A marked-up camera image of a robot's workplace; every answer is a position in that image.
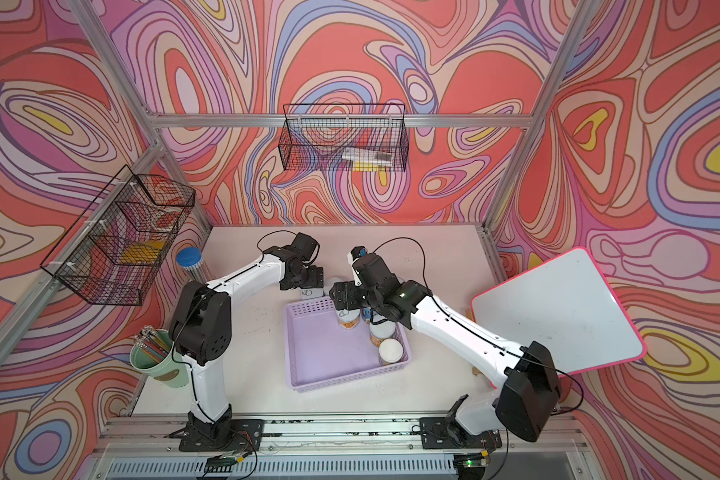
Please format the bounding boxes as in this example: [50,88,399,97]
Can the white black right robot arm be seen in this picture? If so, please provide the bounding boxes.
[330,247,562,446]

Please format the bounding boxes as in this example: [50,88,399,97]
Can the black wire basket left wall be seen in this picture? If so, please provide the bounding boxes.
[40,166,196,306]

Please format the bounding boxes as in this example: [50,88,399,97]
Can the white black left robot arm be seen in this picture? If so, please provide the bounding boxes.
[169,233,324,452]

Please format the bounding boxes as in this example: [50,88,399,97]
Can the green cup with pencils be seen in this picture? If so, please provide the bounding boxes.
[129,325,190,389]

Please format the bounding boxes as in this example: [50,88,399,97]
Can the markers in back basket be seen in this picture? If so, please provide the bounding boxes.
[341,147,394,172]

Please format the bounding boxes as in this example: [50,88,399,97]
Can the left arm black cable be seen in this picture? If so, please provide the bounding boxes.
[170,229,322,421]

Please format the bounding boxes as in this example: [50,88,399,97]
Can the black wire basket wall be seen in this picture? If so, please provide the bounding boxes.
[40,166,196,306]
[278,102,410,173]

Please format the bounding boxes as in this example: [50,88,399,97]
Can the black wire basket back wall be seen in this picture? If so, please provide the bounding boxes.
[278,102,410,173]

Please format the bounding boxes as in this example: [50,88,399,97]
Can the blue lid pencil tube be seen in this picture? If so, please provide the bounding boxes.
[175,247,207,283]

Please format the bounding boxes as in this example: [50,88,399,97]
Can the lilac plastic basket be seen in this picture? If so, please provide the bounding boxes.
[284,297,412,393]

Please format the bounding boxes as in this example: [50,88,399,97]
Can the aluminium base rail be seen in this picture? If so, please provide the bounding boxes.
[78,413,605,479]

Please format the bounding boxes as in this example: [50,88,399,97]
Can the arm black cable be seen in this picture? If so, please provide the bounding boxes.
[371,236,586,415]
[170,229,322,421]

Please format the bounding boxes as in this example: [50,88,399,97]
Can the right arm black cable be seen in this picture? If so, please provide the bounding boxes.
[371,236,586,415]

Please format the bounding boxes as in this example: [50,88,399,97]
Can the yellow item in left basket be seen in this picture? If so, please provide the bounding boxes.
[118,240,165,266]

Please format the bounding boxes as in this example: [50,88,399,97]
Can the white lid can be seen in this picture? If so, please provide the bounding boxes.
[336,309,361,329]
[300,288,324,300]

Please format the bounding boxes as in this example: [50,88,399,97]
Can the orange can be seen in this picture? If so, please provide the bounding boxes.
[378,338,404,366]
[369,320,397,347]

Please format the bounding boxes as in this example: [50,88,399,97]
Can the pink framed whiteboard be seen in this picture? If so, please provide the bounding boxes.
[471,247,647,374]

